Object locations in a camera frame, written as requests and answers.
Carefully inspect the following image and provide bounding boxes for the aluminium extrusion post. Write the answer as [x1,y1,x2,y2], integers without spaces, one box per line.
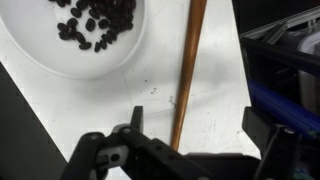
[239,6,320,39]

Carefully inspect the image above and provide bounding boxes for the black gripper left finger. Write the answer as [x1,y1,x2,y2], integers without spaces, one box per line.
[59,105,214,180]

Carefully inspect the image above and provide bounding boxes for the wooden spoon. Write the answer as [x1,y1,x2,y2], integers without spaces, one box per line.
[170,0,208,152]

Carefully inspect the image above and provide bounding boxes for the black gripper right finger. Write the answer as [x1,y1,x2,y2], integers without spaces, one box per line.
[241,106,320,180]

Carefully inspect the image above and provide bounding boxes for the dark beans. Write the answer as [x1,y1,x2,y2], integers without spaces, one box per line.
[48,0,137,53]

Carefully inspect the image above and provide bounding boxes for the white bowl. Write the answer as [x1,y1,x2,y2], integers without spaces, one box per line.
[0,0,148,80]

